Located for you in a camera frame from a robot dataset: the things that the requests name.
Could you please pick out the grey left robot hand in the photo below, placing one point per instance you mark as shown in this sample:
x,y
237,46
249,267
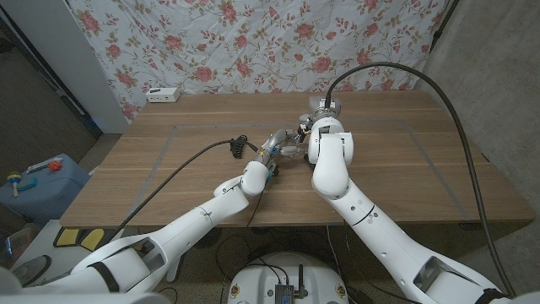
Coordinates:
x,y
273,142

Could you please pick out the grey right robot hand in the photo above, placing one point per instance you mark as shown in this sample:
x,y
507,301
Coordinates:
x,y
322,109

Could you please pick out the clear dispenser bottle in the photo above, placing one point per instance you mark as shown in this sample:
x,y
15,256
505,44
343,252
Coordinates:
x,y
295,145

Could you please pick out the black pump cap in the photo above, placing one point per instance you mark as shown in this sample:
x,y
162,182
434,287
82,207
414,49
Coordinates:
x,y
301,131

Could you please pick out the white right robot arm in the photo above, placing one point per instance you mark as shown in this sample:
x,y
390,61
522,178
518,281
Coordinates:
x,y
333,169

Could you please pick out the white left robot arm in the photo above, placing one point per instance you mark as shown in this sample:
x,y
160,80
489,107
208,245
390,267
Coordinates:
x,y
190,224

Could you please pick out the black hair claw clip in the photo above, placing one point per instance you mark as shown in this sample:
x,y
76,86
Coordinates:
x,y
238,145

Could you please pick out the floral backdrop cloth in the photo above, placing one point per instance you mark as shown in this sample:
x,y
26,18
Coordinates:
x,y
253,42

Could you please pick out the white power strip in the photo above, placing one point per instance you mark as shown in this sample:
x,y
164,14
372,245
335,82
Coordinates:
x,y
162,95

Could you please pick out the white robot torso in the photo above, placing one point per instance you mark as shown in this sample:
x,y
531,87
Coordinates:
x,y
253,283

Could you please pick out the black backdrop stand pole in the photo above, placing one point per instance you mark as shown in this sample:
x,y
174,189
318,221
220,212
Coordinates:
x,y
444,26

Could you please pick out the grey module with antenna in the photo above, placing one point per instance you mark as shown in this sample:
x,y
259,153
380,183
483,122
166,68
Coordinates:
x,y
284,293

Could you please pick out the white table leg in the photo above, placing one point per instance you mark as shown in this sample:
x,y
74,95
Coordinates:
x,y
174,272

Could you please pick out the black desk control panel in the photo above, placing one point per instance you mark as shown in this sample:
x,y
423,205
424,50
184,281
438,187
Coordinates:
x,y
471,226

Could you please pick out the yellow black floor mat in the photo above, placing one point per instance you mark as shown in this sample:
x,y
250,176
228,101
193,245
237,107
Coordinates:
x,y
67,236

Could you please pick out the white pillar panel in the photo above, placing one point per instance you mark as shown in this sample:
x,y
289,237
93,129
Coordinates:
x,y
63,50

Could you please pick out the blue storage box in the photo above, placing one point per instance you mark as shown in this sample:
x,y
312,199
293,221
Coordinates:
x,y
46,198

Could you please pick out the teal toy piece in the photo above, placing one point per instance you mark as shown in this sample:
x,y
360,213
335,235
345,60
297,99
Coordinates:
x,y
28,184

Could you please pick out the wooden maraca toy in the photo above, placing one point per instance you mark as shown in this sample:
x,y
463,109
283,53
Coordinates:
x,y
14,178

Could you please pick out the grey shoe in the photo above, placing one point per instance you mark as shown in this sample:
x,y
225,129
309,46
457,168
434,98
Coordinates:
x,y
29,272

